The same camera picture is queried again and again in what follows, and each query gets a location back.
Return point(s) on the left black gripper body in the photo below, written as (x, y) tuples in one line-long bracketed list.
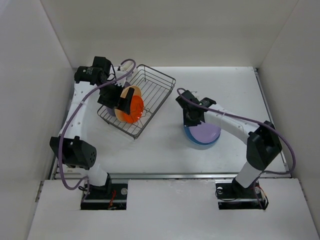
[(113, 91)]

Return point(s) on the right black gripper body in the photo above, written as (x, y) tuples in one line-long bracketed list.
[(188, 121)]

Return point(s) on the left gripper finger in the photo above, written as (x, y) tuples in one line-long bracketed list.
[(108, 100), (124, 103)]

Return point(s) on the yellow plate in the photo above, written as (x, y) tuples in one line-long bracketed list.
[(119, 114)]

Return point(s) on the orange plate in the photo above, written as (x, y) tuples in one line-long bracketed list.
[(136, 110)]

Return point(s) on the blue plate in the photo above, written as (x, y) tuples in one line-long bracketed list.
[(200, 143)]

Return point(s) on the light purple plate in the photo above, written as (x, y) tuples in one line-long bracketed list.
[(203, 132)]

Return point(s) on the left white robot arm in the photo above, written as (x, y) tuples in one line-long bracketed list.
[(71, 147)]

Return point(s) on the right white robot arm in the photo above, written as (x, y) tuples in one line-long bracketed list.
[(262, 142)]

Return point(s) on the rear purple plate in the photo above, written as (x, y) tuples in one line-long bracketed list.
[(111, 111)]

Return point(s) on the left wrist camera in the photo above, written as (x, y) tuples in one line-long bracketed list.
[(123, 69)]

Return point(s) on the grey wire dish rack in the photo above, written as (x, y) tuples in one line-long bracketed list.
[(155, 87)]

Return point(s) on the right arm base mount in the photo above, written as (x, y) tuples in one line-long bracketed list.
[(252, 198)]

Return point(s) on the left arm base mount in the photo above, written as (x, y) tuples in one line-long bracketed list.
[(113, 199)]

